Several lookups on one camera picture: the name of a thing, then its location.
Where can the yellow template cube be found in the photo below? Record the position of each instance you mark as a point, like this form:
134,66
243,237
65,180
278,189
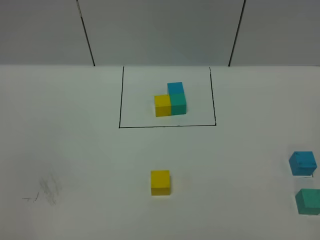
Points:
162,105

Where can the green template cube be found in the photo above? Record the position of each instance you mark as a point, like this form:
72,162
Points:
178,104

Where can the blue template cube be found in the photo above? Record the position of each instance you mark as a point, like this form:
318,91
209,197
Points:
175,88

